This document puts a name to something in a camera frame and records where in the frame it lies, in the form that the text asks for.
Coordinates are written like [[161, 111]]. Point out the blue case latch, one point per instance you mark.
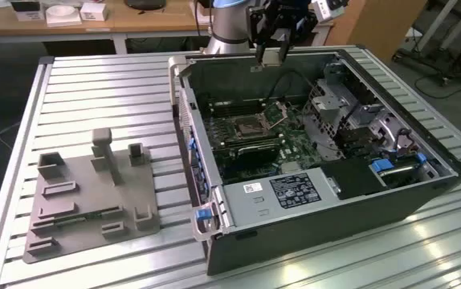
[[202, 215]]

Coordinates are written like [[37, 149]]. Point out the grey metal drive cage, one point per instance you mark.
[[326, 120]]

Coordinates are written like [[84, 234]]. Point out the green RAM stick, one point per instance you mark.
[[77, 218]]

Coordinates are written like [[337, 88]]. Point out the CPU socket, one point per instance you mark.
[[250, 126]]

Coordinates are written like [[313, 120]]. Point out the blue plastic clip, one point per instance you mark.
[[419, 159]]

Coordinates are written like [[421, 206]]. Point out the silver chipset heat sink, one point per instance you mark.
[[291, 167]]

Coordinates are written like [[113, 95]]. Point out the white round holder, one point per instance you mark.
[[62, 16]]

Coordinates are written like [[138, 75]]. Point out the white wheeled equipment stand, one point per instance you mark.
[[446, 45]]

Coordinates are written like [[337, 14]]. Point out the black graphics card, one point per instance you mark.
[[255, 155]]

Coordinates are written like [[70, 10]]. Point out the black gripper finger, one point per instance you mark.
[[259, 54], [285, 48]]

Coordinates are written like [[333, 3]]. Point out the grey parts rack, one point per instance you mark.
[[89, 180]]

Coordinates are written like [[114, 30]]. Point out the blue expansion slot clip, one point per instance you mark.
[[191, 144]]

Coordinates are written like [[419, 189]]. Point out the green motherboard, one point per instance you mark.
[[294, 144]]

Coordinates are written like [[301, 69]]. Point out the black and white box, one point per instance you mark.
[[26, 10]]

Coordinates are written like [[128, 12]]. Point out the silver green CPU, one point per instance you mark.
[[271, 59]]

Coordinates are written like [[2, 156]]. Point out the black RAM slot bank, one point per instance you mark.
[[250, 141], [234, 109]]

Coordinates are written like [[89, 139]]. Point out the wooden cabinet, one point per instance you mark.
[[378, 27]]

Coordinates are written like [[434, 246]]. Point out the wooden desk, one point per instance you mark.
[[153, 21]]

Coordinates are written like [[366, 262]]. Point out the black disk bay housing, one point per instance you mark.
[[350, 177]]

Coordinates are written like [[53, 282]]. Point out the white square box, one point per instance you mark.
[[93, 12]]

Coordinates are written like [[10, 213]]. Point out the black open PC case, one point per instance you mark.
[[334, 241]]

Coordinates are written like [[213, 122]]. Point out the black round object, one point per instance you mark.
[[143, 3]]

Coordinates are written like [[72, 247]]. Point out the grey power supply unit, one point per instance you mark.
[[254, 195]]

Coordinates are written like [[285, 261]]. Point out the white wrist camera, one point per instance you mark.
[[326, 9]]

